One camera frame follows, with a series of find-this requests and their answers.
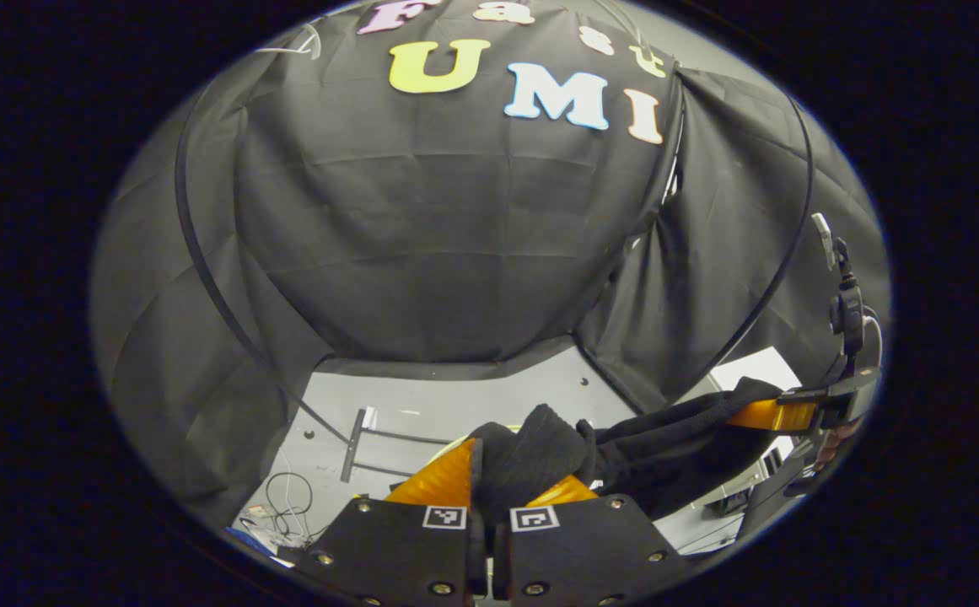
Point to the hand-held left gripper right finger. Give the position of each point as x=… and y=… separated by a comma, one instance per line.
x=590, y=548

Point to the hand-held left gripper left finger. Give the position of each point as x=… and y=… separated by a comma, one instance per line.
x=396, y=548

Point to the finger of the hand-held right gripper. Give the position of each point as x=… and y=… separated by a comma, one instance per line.
x=767, y=415

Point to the black knit garment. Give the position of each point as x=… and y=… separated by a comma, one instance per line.
x=540, y=455

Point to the white plastic hanger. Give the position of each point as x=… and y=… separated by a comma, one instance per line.
x=317, y=46

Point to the blue packet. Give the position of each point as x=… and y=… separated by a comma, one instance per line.
x=249, y=538

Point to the black backdrop cloth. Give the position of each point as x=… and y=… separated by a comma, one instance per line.
x=422, y=236

